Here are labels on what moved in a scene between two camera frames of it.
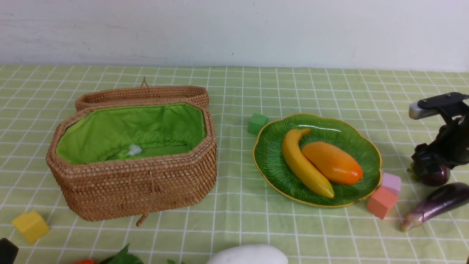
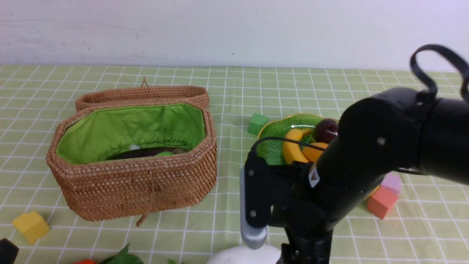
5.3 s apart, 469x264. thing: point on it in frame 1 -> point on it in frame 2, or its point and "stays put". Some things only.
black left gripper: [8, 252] stays put
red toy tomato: [85, 261] stays put
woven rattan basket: [108, 162] stays put
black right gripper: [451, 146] -> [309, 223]
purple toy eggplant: [446, 197] -> [145, 153]
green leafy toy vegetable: [123, 257] stays put
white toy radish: [248, 254] stays put
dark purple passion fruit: [439, 179] -> [326, 131]
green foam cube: [256, 123] stays put
